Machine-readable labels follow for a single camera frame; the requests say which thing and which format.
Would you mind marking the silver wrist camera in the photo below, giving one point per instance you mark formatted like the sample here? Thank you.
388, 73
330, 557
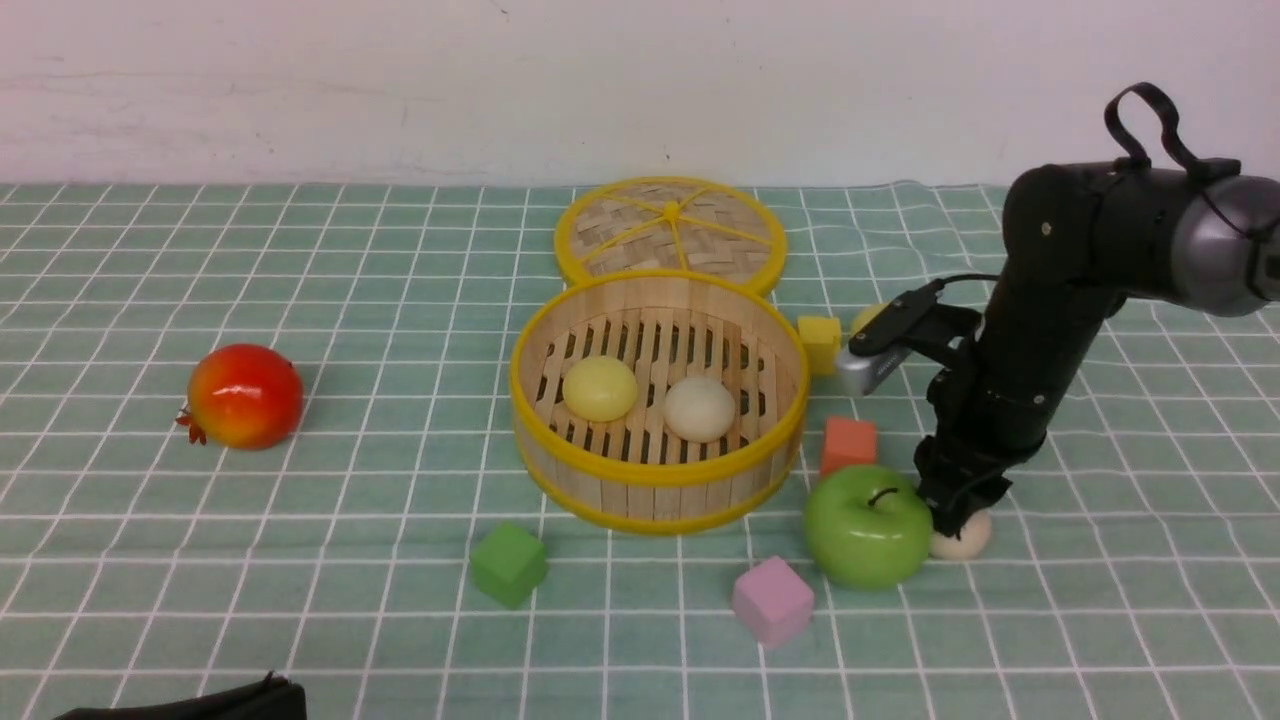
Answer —
916, 322

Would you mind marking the orange cube block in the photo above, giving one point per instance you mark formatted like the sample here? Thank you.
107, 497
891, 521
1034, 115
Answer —
847, 442

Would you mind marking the bamboo steamer tray yellow rim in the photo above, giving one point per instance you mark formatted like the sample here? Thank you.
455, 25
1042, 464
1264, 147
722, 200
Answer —
633, 474

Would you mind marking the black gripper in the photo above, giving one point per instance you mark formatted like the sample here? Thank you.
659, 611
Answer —
994, 408

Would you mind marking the yellow cube block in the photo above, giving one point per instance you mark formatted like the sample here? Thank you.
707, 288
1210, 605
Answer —
822, 339

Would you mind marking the green toy apple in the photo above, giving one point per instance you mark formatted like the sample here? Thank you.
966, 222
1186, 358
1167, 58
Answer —
866, 528

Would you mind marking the pink cube block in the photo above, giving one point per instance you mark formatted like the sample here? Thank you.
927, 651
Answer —
773, 602

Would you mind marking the white bun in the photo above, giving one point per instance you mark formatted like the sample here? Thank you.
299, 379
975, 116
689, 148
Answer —
967, 544
699, 409

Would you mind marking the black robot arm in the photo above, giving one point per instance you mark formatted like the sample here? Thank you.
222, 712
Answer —
1080, 240

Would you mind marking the white bun front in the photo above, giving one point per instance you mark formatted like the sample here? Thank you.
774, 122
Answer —
699, 409

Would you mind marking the red pomegranate toy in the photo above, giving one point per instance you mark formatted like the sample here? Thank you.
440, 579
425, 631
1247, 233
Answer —
243, 396

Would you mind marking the green checkered tablecloth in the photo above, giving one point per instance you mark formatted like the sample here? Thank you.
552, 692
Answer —
1132, 575

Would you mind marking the yellow bun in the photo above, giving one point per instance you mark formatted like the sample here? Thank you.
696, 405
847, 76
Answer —
599, 388
865, 317

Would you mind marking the green cube block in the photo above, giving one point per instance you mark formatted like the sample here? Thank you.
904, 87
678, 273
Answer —
508, 564

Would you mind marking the woven bamboo steamer lid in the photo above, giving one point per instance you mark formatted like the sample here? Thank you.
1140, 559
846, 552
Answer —
670, 222

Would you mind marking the black object bottom edge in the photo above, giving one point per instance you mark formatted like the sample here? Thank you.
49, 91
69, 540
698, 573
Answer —
274, 697

